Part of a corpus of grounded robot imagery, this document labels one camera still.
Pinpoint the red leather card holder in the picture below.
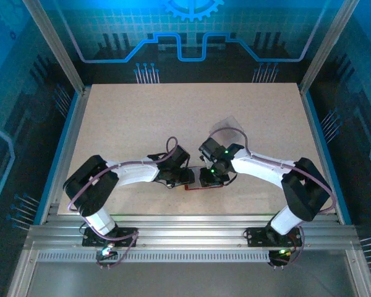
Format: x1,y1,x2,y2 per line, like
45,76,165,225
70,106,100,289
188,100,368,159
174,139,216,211
184,166,232,192

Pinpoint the transparent plastic card sleeve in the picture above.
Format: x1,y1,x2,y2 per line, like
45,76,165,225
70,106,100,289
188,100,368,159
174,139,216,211
210,116,245,146

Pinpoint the small LED circuit board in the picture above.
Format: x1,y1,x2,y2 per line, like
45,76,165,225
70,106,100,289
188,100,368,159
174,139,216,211
268,247,293,264
95,246,118,260

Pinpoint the grey metal lower sheet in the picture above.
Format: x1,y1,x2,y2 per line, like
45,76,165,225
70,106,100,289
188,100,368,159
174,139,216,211
24,259,362,297

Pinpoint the blue gear print back panel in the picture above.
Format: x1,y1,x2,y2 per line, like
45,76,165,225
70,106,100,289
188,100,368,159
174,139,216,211
33,0,338,84

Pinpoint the blue circuit print side panel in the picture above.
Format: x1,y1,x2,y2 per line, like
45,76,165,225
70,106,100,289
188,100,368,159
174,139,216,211
309,0,371,297
0,0,79,297

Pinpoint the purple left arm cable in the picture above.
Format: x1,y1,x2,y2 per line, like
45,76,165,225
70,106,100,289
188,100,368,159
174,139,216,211
67,136,179,270

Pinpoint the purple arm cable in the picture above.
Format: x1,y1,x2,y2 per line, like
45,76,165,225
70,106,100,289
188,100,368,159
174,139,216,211
208,127,338,267
67,136,179,270

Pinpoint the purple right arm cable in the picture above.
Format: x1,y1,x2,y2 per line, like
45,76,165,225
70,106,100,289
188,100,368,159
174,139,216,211
208,127,338,267

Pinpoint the aluminium frame cross beam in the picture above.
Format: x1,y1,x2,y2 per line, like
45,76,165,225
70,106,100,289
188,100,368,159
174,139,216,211
24,213,361,252

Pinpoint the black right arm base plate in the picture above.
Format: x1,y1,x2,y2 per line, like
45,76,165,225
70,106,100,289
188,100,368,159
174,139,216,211
245,227,304,248

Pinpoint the slotted grey cable duct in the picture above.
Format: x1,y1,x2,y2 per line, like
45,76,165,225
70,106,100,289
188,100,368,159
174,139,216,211
36,251,273,262

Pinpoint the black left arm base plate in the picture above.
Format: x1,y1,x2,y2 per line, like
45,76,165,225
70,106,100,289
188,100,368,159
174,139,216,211
82,227,140,248

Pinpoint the aluminium side rail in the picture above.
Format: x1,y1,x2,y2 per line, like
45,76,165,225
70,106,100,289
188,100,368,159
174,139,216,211
299,88,353,225
39,88,92,224

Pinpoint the aluminium frame post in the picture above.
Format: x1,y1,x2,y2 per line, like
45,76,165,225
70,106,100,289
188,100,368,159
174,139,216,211
298,0,361,95
23,0,88,94

